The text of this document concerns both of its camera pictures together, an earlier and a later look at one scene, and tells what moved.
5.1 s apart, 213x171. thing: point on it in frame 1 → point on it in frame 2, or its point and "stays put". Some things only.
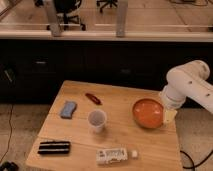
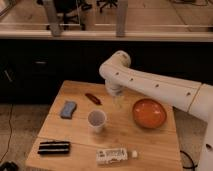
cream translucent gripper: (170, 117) → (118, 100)
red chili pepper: (93, 98) stays put
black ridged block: (54, 147) stays put
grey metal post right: (121, 18) stays put
